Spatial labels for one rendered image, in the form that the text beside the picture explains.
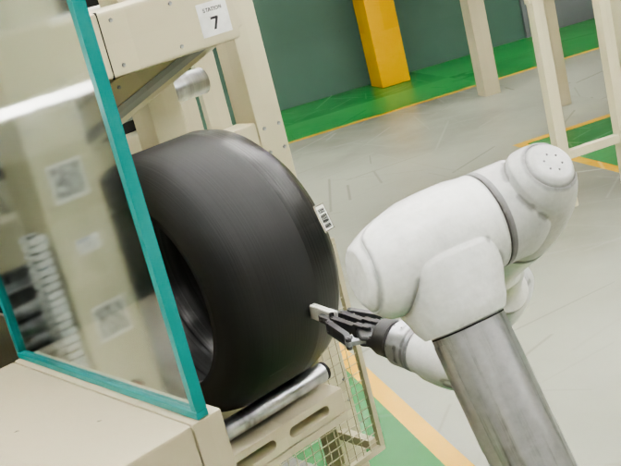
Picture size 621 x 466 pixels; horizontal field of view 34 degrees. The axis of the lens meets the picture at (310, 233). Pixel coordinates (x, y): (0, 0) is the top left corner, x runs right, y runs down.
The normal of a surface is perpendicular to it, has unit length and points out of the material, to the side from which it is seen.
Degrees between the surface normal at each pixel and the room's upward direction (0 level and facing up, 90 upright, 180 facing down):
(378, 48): 90
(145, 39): 90
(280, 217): 65
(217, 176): 37
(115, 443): 0
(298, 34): 90
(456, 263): 72
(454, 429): 0
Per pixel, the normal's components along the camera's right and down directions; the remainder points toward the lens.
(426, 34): 0.30, 0.20
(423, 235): 0.09, -0.36
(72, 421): -0.24, -0.93
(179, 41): 0.65, 0.06
